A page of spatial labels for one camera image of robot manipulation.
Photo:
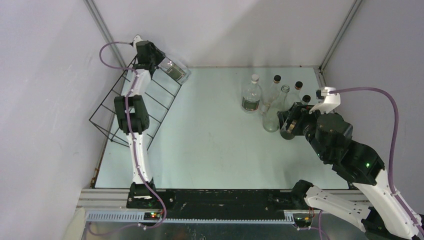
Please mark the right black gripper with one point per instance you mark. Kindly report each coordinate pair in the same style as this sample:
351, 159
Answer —
294, 112

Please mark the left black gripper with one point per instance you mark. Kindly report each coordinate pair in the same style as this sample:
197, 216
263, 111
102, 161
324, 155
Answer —
159, 54

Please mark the green wine bottle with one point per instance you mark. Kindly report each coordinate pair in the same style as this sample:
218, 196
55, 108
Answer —
287, 128

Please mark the tall clear bottle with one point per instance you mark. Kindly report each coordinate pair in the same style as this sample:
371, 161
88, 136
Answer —
270, 120

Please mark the clear bottle black cap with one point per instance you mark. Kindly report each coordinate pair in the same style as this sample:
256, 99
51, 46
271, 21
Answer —
294, 95

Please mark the clear bottle copper cap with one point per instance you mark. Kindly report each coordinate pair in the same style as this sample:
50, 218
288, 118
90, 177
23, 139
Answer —
269, 94

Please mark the clear bottle dark green label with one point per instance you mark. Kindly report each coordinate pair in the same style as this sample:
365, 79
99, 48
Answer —
175, 70

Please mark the clear bottle white cap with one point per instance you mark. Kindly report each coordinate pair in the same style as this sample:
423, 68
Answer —
251, 95

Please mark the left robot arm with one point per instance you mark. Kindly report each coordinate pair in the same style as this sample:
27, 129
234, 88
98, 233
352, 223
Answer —
134, 120

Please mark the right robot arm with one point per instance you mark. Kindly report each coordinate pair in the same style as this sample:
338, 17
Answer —
388, 217

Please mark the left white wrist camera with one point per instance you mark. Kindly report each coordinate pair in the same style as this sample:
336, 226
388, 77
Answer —
137, 38

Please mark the black wire wine rack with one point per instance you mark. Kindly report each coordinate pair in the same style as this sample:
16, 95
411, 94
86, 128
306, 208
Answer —
158, 97

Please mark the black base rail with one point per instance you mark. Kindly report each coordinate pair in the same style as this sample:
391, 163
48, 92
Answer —
229, 204

